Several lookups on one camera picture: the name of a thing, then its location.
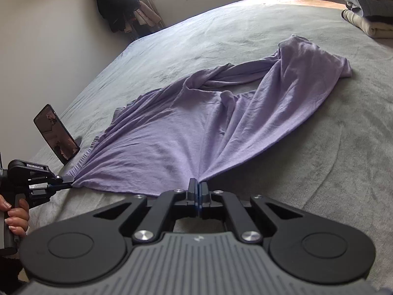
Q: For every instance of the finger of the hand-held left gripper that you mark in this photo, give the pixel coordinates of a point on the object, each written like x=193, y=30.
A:
x=60, y=186
x=66, y=179

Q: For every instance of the black smartphone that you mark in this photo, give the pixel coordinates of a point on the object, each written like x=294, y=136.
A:
x=55, y=133

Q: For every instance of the person's left hand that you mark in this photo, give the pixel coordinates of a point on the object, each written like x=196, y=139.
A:
x=18, y=218

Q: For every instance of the grey folded garment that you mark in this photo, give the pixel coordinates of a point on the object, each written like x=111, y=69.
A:
x=368, y=4

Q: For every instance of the dark hanging clothes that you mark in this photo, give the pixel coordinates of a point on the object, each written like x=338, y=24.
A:
x=116, y=0

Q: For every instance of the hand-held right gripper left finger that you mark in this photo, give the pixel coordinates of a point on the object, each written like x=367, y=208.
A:
x=192, y=196

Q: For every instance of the purple pants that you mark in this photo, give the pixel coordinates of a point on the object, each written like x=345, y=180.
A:
x=159, y=135

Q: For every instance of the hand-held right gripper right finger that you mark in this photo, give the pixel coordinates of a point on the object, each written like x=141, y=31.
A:
x=201, y=196

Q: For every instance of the pink hanging clothes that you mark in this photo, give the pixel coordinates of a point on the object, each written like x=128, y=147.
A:
x=147, y=13

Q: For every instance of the beige folded garment dark stripe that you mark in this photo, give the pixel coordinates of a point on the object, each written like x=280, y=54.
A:
x=368, y=26

